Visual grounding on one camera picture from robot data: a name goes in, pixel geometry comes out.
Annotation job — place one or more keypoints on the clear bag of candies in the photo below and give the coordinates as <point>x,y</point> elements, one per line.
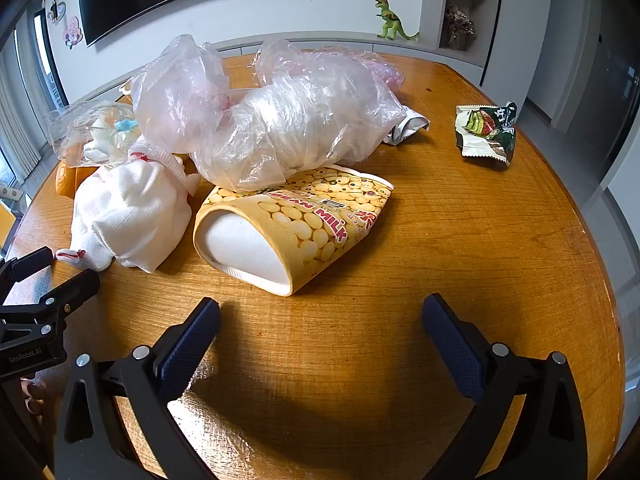
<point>100,130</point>

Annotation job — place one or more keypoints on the silver foil wrapper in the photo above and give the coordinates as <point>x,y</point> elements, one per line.
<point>412,125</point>

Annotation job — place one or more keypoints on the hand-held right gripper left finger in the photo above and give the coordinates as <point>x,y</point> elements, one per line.
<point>192,345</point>

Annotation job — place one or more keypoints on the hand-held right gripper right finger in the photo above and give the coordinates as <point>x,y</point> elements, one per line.
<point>455,345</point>

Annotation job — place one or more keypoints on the yellow soybean milk bag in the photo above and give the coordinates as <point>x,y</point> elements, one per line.
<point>320,230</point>

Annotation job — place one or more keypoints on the clear bag of white cups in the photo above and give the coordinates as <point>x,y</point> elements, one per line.
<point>300,130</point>

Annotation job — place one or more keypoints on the white shelf unit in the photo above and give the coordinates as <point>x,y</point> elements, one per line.
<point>430,0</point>

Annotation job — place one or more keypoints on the dried flower bouquet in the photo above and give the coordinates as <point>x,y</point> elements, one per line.
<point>457,22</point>

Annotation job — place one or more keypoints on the translucent plastic bag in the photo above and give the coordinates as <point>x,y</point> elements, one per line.
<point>175,95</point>

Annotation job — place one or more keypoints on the green dinosaur toy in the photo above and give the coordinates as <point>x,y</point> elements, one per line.
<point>392,22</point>

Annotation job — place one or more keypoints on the cartoon wall sticker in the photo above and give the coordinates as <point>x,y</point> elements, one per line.
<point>56,11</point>
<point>72,32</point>

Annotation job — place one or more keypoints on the pink plastic bag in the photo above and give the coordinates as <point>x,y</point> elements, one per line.
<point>382,67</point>

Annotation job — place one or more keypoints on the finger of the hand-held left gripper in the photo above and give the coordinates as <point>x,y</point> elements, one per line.
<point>67,290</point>
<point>30,261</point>

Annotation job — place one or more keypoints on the sheer window curtain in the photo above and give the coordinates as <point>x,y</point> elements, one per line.
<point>20,110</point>

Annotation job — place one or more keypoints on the orange fruit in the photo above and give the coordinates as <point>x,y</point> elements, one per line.
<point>65,180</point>

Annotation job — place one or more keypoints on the person's left hand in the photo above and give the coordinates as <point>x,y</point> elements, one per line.
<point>32,395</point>

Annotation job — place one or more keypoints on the green snack wrapper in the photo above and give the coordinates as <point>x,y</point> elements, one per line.
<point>487,130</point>

